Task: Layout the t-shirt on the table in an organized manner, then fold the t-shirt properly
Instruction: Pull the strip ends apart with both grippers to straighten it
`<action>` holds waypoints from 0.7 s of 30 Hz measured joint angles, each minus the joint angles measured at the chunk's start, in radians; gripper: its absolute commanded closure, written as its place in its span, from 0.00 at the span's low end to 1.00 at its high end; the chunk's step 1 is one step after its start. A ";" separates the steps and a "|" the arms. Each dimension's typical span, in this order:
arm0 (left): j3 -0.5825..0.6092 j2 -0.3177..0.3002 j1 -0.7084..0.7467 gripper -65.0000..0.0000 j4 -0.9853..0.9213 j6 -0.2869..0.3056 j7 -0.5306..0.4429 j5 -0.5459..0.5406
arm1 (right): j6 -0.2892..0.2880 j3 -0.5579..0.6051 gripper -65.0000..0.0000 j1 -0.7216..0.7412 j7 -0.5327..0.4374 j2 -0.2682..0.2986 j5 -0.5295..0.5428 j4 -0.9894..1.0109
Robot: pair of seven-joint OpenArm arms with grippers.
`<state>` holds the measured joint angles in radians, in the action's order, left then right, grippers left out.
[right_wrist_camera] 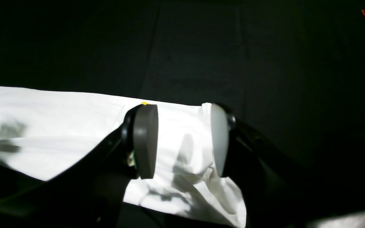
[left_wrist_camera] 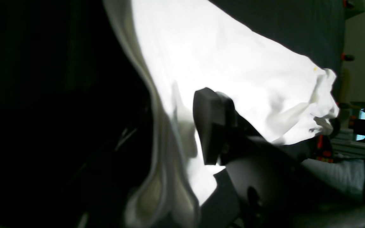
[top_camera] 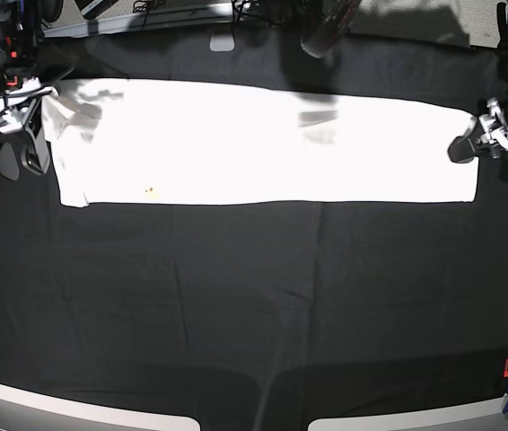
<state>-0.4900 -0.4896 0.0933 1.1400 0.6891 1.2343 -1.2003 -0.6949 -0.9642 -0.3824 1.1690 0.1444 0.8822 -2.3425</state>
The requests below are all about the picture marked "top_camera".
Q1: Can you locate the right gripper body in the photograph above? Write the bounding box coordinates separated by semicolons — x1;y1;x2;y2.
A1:
0;78;58;131

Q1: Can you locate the white printed t-shirt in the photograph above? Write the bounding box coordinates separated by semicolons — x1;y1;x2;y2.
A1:
42;79;478;207

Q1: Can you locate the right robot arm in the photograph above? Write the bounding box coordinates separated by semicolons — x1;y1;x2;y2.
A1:
0;1;73;180

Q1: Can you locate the left orange black clamp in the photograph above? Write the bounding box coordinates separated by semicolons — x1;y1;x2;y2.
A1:
4;36;19;88

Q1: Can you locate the black table cloth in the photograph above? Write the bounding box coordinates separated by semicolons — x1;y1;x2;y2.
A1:
0;31;508;430

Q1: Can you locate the black red cable bundle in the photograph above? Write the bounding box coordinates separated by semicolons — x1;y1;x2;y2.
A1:
301;0;359;57

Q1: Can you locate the grey camera mount base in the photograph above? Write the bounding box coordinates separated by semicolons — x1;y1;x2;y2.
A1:
209;27;235;53

